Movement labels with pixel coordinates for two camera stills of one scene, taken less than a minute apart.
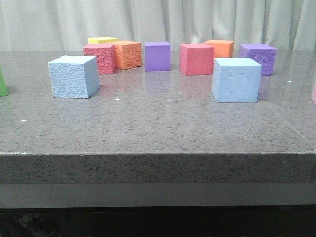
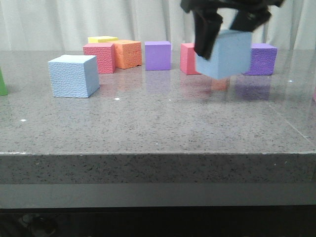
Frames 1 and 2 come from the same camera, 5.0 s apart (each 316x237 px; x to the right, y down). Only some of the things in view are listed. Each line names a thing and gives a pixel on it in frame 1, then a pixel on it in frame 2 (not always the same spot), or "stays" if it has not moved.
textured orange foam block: x=128 y=54 stays
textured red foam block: x=105 y=55 stays
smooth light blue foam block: x=236 y=80 -> x=231 y=57
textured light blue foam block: x=74 y=76 stays
